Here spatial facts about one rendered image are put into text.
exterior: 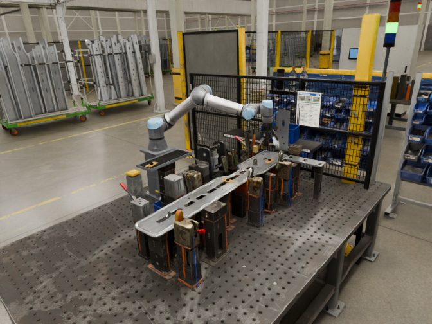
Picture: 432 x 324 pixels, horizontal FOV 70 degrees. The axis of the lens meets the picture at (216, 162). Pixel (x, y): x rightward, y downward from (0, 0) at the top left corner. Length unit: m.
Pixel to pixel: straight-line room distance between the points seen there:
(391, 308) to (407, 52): 6.42
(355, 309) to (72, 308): 1.91
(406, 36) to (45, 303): 7.97
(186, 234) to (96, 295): 0.57
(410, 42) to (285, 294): 7.24
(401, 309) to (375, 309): 0.18
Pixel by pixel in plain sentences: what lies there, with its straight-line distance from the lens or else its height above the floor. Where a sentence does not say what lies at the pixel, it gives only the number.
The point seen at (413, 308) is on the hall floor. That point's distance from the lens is 2.88.
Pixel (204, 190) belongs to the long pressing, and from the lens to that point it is 1.95.
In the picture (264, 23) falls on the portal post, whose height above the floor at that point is 2.12.
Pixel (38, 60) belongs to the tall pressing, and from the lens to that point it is 8.90.
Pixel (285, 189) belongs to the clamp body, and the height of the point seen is 0.83.
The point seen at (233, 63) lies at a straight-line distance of 4.34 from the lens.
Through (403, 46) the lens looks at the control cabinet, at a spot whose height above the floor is 1.57.
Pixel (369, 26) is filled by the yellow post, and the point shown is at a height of 1.92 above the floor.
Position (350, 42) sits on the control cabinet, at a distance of 8.71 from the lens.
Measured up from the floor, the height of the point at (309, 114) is 1.25.
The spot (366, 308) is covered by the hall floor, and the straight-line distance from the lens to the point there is 2.75.
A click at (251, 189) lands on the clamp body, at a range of 2.02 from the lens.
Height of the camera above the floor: 1.88
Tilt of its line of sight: 22 degrees down
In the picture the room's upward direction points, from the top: 2 degrees counter-clockwise
